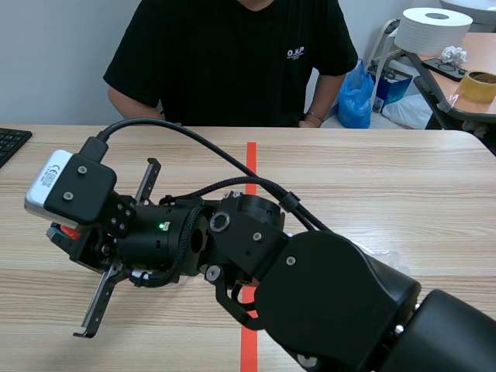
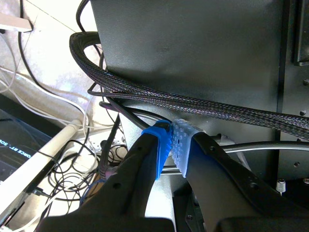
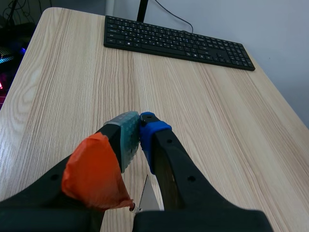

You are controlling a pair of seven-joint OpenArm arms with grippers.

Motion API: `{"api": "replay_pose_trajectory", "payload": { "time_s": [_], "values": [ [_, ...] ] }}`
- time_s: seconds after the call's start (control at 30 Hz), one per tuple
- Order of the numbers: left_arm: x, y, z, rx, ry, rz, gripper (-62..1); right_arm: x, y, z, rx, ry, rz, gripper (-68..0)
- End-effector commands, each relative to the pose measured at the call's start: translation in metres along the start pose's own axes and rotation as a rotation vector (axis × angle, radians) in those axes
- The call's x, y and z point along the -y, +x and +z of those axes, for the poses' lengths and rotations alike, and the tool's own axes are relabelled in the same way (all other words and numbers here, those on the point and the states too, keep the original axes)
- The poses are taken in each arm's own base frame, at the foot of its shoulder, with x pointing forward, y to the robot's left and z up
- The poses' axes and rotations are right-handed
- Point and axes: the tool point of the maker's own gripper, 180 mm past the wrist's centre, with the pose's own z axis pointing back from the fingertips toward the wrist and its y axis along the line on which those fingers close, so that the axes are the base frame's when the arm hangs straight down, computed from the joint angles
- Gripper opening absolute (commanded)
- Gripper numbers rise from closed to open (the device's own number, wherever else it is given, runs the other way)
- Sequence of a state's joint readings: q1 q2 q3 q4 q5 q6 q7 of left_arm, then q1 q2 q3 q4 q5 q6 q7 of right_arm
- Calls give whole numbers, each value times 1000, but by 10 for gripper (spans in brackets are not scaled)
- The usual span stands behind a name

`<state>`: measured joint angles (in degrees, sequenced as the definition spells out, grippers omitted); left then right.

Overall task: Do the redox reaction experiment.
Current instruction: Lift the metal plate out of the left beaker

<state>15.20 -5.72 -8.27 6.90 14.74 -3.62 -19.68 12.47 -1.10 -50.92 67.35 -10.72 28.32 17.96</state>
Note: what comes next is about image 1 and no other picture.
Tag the wooden desk grey edge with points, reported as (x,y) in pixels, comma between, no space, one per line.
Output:
(478,50)

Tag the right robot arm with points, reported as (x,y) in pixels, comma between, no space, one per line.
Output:
(329,290)

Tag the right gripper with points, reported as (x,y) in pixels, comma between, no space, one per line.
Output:
(155,240)

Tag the black keyboard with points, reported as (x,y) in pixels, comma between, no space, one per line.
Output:
(9,145)

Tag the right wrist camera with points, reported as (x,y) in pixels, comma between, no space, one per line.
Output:
(73,190)

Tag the large white paper roll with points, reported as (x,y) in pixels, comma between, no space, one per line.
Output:
(434,31)

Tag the person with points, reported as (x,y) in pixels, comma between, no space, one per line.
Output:
(232,62)

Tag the white plastic bag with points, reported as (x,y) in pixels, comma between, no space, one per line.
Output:
(408,112)

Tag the clear plastic beaker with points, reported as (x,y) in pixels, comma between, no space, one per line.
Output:
(383,259)

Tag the blue plastic bag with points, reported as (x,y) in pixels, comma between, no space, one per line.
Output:
(354,100)

